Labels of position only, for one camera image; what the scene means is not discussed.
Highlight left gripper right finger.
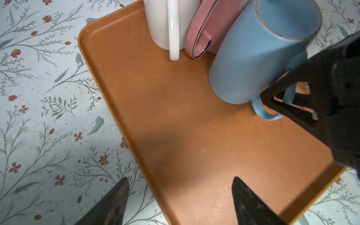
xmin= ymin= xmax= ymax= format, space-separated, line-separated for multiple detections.
xmin=232 ymin=177 xmax=286 ymax=225

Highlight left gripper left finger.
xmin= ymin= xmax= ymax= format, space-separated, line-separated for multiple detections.
xmin=76 ymin=177 xmax=130 ymax=225

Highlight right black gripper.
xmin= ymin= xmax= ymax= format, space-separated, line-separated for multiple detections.
xmin=260 ymin=32 xmax=360 ymax=171

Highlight light blue mug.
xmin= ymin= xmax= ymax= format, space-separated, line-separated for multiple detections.
xmin=209 ymin=0 xmax=322 ymax=121

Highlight orange plastic tray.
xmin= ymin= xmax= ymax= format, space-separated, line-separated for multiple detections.
xmin=78 ymin=1 xmax=346 ymax=225

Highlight pink mug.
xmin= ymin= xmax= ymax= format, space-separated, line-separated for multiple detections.
xmin=185 ymin=0 xmax=250 ymax=59

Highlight white mug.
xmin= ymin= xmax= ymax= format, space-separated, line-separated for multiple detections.
xmin=143 ymin=0 xmax=201 ymax=61

